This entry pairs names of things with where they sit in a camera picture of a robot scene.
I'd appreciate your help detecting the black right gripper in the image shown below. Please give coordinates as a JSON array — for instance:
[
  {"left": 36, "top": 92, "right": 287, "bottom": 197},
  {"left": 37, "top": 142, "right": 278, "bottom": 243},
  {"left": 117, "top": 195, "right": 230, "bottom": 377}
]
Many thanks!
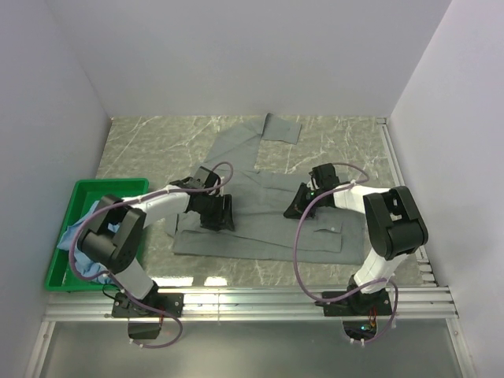
[{"left": 284, "top": 183, "right": 324, "bottom": 220}]

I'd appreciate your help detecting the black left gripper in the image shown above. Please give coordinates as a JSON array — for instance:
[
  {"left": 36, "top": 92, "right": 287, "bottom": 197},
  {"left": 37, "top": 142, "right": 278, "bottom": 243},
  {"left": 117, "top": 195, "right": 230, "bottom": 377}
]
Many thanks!
[{"left": 195, "top": 193, "right": 234, "bottom": 232}]

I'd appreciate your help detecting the grey long sleeve shirt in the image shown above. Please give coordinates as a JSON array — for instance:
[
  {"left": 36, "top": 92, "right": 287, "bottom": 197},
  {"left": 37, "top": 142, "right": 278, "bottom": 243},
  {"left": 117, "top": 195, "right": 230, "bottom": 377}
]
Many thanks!
[{"left": 165, "top": 114, "right": 366, "bottom": 265}]

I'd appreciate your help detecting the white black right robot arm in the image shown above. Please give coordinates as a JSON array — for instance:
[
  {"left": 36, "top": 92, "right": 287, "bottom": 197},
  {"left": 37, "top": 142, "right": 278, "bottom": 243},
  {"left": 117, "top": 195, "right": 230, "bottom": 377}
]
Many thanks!
[{"left": 283, "top": 163, "right": 428, "bottom": 315}]

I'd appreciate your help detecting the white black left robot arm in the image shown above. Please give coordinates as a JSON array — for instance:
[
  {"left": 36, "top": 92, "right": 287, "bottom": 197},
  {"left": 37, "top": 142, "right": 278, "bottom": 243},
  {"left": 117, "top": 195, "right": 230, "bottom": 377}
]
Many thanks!
[{"left": 69, "top": 166, "right": 235, "bottom": 317}]

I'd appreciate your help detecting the green plastic bin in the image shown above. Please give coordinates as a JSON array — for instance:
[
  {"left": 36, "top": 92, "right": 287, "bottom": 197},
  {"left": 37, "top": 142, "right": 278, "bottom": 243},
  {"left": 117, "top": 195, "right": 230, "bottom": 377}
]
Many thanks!
[{"left": 45, "top": 178, "right": 149, "bottom": 292}]

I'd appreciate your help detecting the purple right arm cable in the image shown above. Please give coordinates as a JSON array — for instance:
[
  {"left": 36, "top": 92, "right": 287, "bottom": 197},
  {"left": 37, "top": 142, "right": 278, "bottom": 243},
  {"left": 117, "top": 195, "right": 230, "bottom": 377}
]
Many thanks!
[{"left": 292, "top": 162, "right": 398, "bottom": 349}]

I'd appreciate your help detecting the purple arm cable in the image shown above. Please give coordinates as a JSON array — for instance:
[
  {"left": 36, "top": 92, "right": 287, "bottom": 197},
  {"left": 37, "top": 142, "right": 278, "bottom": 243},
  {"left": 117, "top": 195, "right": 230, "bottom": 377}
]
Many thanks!
[
  {"left": 292, "top": 162, "right": 398, "bottom": 349},
  {"left": 68, "top": 161, "right": 235, "bottom": 349}
]

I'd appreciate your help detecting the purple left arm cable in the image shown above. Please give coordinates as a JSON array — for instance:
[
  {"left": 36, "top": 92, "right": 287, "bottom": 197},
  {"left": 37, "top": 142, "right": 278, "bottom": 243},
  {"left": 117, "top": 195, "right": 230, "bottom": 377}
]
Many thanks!
[{"left": 68, "top": 161, "right": 235, "bottom": 349}]

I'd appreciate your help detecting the aluminium side rail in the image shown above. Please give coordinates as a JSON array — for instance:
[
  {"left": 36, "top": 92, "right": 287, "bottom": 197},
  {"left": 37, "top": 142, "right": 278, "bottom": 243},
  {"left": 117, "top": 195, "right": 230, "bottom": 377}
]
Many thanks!
[{"left": 376, "top": 117, "right": 438, "bottom": 287}]

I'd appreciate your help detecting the aluminium mounting rail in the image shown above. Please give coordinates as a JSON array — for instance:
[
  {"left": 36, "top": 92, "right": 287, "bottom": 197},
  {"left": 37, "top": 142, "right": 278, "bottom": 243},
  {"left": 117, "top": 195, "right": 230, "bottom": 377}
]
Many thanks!
[{"left": 43, "top": 287, "right": 458, "bottom": 322}]

